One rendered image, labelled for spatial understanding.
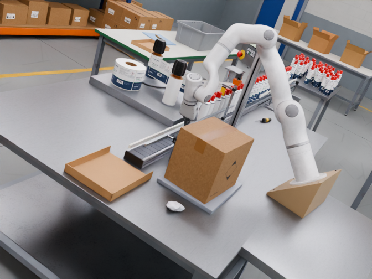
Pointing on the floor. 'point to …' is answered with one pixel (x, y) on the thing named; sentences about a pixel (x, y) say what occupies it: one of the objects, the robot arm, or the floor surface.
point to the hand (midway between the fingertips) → (186, 122)
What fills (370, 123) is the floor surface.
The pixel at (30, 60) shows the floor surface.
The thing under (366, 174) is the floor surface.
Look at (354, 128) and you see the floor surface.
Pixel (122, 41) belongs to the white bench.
